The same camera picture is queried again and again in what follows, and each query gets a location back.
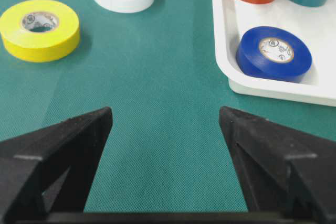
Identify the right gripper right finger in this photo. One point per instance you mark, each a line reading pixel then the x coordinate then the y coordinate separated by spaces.
pixel 279 168

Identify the green table cloth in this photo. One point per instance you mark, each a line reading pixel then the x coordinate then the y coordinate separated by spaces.
pixel 157 71

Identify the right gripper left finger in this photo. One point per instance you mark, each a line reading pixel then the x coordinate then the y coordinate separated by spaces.
pixel 52 169

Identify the blue tape roll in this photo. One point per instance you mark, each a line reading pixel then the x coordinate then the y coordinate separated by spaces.
pixel 273 53

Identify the white plastic tray case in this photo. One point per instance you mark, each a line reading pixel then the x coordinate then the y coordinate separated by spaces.
pixel 314 26

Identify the yellow tape roll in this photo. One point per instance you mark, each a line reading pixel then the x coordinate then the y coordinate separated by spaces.
pixel 40 30

